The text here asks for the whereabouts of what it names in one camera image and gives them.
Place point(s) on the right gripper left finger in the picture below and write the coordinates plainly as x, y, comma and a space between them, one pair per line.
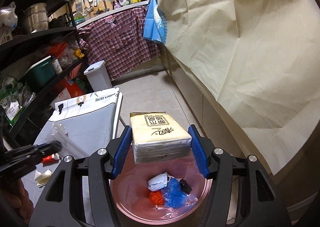
80, 187

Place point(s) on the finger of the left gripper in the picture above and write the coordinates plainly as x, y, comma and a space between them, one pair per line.
39, 151

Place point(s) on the black plastic item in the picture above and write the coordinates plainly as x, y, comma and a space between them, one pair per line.
185, 187

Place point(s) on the cream cloth with blue corner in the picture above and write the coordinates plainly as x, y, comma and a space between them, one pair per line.
259, 60

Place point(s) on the black metal shelf rack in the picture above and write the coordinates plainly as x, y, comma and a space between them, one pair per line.
22, 52

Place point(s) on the light blue face mask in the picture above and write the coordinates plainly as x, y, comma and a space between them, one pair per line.
158, 182

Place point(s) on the person's left hand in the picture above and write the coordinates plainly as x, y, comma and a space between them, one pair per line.
18, 198

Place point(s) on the green storage box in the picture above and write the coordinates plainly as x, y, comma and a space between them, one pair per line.
40, 73

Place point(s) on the red white medicine box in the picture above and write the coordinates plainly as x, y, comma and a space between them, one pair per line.
54, 158

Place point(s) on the grey ironing board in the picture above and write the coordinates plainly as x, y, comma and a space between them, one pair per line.
90, 120

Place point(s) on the chrome kitchen faucet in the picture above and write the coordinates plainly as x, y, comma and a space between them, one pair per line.
100, 6

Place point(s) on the clear bubble wrap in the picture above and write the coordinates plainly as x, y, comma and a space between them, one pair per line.
167, 213

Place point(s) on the clear plastic wrapper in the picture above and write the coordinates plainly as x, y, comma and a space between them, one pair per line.
68, 147

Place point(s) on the white torn paper carton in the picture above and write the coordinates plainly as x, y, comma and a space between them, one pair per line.
42, 178

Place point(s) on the white pedal bin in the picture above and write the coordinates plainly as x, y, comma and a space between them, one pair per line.
97, 76

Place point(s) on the orange plastic bag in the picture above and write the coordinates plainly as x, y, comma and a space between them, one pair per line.
156, 197

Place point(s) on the beige tissue pack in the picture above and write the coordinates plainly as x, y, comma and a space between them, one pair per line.
158, 137

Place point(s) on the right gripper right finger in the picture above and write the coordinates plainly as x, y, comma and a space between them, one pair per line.
257, 202

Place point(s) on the red plaid shirt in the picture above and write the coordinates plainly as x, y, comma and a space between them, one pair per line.
118, 40

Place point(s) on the stainless steel pot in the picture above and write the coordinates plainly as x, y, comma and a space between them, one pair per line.
36, 18

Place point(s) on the pink plastic trash bucket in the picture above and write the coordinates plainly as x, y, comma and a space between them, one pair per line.
131, 194

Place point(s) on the blue plastic bag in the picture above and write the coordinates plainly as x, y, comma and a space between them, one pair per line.
173, 195

